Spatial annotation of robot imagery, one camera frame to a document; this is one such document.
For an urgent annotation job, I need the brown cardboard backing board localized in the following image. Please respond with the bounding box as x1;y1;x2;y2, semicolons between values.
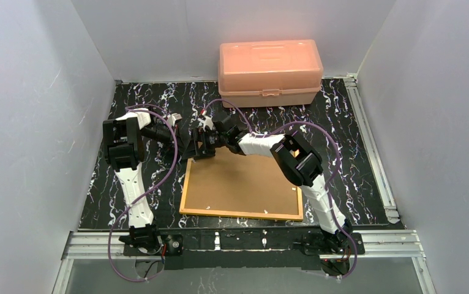
185;146;300;216

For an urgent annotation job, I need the yellow wooden picture frame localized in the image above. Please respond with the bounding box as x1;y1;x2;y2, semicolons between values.
179;144;304;222

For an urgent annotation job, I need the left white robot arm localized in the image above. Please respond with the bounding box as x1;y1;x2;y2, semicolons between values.
103;108;182;251

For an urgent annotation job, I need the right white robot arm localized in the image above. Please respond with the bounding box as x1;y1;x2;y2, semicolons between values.
182;113;353;252

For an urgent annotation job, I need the orange plastic storage box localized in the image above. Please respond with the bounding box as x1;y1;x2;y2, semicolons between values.
218;39;324;108

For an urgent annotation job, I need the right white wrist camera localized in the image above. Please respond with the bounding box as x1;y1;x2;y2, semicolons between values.
197;115;216;131

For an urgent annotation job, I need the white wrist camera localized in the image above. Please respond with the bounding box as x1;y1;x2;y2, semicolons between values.
167;113;182;127
197;115;216;131

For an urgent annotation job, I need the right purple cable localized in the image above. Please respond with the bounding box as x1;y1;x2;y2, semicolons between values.
201;98;359;281

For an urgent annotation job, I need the purple cable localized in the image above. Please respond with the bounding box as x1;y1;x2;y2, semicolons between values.
108;104;179;284
201;98;359;281

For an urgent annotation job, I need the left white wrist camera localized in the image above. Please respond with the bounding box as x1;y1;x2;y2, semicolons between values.
167;113;182;127

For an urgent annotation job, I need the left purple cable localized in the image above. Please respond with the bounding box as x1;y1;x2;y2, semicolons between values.
108;104;179;284

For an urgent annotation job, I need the aluminium side rail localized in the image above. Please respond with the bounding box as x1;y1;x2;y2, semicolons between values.
343;73;400;224

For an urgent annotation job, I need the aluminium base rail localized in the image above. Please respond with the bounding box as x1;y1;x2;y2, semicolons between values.
62;227;426;259

